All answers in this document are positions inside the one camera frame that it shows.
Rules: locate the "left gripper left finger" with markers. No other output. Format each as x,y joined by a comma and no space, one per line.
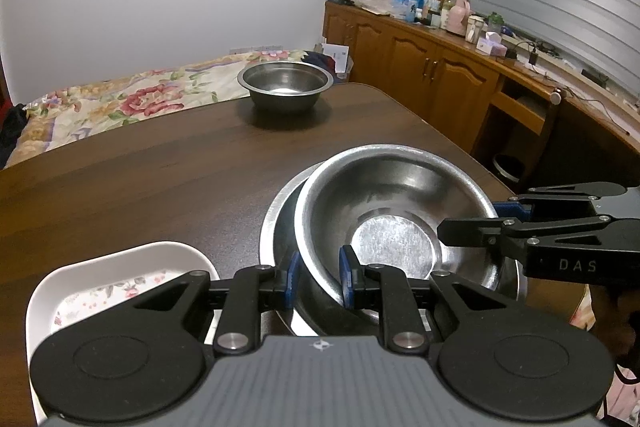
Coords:
259,287

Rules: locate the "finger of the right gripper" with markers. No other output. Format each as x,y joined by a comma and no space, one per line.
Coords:
512,238
569,201

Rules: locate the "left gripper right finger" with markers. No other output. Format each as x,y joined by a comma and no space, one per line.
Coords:
374,286

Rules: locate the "shallow steel bowl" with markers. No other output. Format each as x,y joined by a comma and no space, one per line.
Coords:
387,201

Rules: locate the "deep steel bowl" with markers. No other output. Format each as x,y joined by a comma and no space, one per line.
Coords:
285,87

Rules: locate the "right hand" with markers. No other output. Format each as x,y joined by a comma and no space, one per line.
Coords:
617,323

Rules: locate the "large steel basin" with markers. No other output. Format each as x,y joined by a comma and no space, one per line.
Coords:
397,237

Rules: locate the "wooden sideboard cabinet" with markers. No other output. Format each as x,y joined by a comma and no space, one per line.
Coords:
528,125

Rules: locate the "pink tissue box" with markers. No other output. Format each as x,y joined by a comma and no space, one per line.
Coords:
491,44

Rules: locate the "white floral square plate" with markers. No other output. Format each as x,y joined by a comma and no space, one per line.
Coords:
74,292

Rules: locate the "pink kettle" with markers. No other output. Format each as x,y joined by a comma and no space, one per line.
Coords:
458,17

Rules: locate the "floral bed quilt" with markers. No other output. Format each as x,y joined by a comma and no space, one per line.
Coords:
71,114

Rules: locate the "blue box on sideboard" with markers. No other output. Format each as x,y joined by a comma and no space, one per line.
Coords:
408,9

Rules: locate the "white paper bag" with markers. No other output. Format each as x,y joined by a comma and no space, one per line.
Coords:
339,54

